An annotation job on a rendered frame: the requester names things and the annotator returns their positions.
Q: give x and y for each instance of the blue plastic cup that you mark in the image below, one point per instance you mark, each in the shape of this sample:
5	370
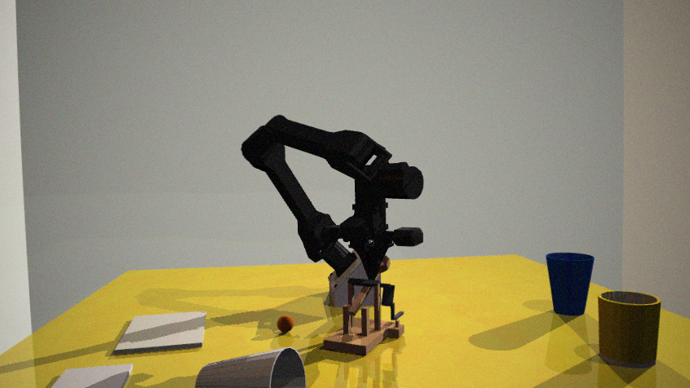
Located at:
569	277

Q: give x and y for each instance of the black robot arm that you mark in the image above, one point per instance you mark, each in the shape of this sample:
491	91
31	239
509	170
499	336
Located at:
346	151

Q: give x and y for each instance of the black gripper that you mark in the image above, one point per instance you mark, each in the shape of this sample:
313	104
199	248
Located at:
371	253

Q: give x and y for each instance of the brown wooden catapult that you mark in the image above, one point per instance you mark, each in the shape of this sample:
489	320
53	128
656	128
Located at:
362	335

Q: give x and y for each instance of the orange ball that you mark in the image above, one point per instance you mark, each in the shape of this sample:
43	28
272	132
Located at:
285	323

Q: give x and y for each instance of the yellow cup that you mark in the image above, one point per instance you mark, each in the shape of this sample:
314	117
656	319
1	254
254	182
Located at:
628	328

